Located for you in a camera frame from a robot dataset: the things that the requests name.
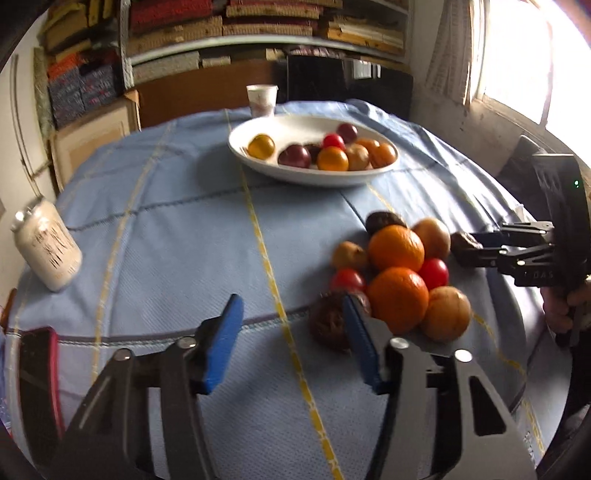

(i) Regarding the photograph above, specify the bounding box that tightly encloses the person's right hand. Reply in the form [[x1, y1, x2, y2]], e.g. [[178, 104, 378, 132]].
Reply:
[[542, 277, 591, 348]]

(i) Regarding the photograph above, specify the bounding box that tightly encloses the green patterned roll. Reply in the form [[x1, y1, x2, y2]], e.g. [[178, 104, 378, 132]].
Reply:
[[32, 46, 56, 139]]

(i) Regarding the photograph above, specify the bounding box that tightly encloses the blue striped tablecloth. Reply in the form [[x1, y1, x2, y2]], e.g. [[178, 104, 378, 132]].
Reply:
[[0, 99, 555, 480]]

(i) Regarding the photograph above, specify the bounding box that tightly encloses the white paper cup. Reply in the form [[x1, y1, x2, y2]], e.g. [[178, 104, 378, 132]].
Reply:
[[246, 84, 279, 119]]

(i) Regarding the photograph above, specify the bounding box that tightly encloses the small tan passion fruit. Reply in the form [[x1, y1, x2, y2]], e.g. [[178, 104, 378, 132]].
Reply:
[[331, 241, 369, 272]]

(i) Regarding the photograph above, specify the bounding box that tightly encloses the small orange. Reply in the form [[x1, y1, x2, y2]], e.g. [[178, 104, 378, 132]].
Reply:
[[247, 133, 276, 161]]

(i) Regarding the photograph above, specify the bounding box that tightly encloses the shelf of folded fabrics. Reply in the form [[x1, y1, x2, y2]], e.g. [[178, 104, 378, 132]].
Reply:
[[122, 0, 409, 84]]

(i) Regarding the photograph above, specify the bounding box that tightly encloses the brown wooden board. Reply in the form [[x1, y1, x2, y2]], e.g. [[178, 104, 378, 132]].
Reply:
[[136, 60, 289, 130]]

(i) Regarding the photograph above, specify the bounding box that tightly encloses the red cased phone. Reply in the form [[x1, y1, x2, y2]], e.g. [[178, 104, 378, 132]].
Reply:
[[17, 327, 65, 444]]

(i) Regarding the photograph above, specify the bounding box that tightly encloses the white drink can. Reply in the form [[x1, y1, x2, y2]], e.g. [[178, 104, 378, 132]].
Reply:
[[10, 196, 84, 292]]

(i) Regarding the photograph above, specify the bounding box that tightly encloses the bright window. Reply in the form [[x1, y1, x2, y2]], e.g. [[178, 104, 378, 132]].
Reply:
[[471, 0, 591, 139]]

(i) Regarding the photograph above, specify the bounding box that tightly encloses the pile of yellow brown boxes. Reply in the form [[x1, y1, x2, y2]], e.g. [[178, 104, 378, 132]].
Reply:
[[39, 0, 123, 70]]

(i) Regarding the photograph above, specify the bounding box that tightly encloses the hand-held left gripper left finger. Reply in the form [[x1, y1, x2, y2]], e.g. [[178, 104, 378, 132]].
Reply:
[[62, 293, 245, 480]]

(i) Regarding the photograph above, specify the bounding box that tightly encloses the white plate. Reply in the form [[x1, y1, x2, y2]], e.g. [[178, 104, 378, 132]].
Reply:
[[228, 114, 401, 188]]

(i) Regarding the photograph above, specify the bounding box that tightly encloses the beige woven blind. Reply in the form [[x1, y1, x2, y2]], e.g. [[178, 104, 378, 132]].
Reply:
[[425, 0, 485, 107]]

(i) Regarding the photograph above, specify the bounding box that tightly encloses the beige framed board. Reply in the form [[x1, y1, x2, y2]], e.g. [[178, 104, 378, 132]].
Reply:
[[48, 90, 141, 185]]

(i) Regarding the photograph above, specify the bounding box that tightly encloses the dark purple passion fruit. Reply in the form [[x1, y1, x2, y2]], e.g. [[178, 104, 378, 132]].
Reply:
[[450, 232, 484, 266], [308, 291, 372, 354], [365, 211, 408, 234]]

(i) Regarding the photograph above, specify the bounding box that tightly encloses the pile of blue patterned boxes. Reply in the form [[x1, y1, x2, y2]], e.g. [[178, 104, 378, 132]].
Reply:
[[46, 65, 121, 130]]

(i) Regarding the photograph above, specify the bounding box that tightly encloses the black glossy panel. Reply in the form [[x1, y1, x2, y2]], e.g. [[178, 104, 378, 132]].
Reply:
[[277, 53, 414, 123]]

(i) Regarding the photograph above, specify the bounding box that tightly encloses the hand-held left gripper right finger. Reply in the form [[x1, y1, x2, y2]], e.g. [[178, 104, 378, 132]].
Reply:
[[342, 294, 539, 480]]

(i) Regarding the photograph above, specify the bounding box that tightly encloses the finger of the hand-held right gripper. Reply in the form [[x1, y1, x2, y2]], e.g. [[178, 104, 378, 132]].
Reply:
[[458, 247, 555, 269], [478, 222, 555, 250]]

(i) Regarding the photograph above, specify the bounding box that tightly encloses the white metal shelf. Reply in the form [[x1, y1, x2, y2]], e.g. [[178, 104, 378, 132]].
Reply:
[[117, 0, 414, 70]]

